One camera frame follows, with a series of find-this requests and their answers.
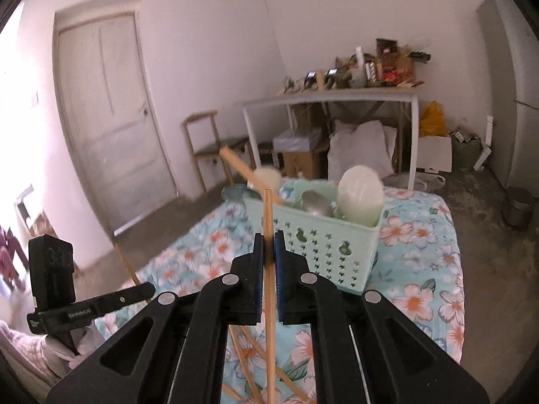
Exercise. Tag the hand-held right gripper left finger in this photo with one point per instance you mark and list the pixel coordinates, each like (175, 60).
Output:
(259, 280)

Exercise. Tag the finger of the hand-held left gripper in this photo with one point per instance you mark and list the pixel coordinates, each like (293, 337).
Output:
(126, 296)

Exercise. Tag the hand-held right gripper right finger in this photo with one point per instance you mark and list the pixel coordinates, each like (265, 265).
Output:
(279, 280)

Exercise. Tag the wooden chopstick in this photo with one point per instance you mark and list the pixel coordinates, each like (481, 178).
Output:
(267, 214)
(238, 164)

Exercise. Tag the green perforated plastic basket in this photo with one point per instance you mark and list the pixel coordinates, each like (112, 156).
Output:
(328, 235)

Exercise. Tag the pile of wooden chopsticks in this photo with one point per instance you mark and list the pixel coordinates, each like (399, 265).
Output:
(241, 357)

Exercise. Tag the white round plate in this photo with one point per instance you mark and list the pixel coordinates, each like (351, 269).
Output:
(360, 195)

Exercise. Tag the purple cloth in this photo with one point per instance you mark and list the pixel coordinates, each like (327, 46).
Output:
(8, 256)

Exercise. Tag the brown cardboard box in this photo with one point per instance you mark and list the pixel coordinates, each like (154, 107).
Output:
(303, 164)

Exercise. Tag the floral blue tablecloth table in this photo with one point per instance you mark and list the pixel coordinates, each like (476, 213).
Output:
(412, 269)

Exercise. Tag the wooden chair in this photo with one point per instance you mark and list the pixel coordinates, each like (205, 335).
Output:
(219, 149)

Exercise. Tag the grey flat box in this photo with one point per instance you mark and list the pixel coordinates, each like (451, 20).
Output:
(294, 139)

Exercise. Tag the white sack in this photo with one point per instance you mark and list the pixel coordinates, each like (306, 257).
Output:
(358, 147)

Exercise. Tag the white door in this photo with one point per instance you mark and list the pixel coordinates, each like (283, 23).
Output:
(109, 113)

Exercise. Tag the white framed table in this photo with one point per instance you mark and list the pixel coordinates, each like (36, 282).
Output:
(337, 94)

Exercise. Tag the white cardboard box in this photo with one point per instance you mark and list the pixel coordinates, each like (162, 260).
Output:
(433, 153)

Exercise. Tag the yellow plastic bag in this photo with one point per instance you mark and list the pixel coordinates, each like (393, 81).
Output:
(433, 120)

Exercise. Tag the green cloth bag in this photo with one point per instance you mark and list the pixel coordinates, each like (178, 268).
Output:
(467, 151)

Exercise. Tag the clutter of small table things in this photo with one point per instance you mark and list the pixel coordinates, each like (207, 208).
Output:
(387, 67)

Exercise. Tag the metal pot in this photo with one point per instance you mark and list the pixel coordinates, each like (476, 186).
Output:
(518, 206)

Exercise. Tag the white pipe piece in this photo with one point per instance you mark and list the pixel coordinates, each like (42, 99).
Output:
(489, 128)

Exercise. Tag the grey refrigerator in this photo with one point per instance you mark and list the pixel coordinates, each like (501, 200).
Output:
(513, 92)

